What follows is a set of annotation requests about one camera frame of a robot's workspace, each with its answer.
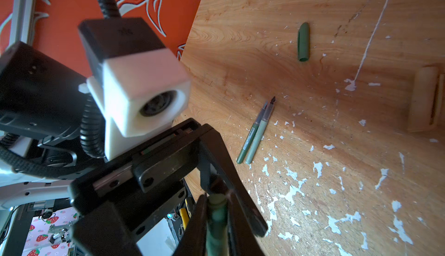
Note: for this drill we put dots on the dark green pen cap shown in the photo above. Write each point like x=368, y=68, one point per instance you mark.
x=303, y=42

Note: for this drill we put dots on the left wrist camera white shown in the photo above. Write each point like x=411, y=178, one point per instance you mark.
x=138, y=84

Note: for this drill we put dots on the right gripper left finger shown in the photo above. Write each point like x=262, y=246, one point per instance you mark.
x=193, y=242

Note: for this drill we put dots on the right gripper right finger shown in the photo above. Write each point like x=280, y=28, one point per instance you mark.
x=242, y=225

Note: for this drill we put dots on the light green pen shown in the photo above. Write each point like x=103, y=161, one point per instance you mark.
x=262, y=124

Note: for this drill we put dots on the beige pen cap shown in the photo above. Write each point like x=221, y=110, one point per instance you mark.
x=426, y=99

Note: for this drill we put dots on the yellow handled pliers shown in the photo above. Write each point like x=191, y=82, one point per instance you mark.
x=185, y=214

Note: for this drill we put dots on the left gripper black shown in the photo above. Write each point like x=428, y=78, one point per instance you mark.
x=121, y=201

